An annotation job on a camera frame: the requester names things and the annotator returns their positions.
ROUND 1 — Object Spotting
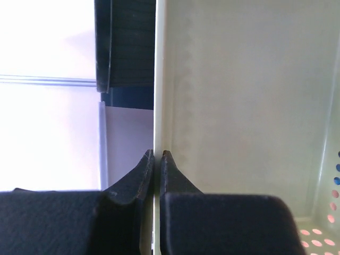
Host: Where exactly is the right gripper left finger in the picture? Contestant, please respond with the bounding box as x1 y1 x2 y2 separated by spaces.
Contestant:
1 150 154 254

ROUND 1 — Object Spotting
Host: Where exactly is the black ribbed plastic bin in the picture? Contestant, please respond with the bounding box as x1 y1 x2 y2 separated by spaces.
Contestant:
94 0 156 92

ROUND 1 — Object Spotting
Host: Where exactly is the pale green plastic basket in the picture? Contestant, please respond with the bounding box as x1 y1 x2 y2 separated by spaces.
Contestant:
154 1 339 254

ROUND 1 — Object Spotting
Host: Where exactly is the dark blue plastic bin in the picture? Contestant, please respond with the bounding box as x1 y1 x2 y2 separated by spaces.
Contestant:
101 87 154 110

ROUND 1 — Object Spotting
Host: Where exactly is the right aluminium frame post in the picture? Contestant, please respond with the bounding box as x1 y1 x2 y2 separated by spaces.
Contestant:
1 75 96 87

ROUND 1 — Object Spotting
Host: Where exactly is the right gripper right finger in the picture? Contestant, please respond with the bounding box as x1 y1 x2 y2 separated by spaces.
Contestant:
160 151 305 254

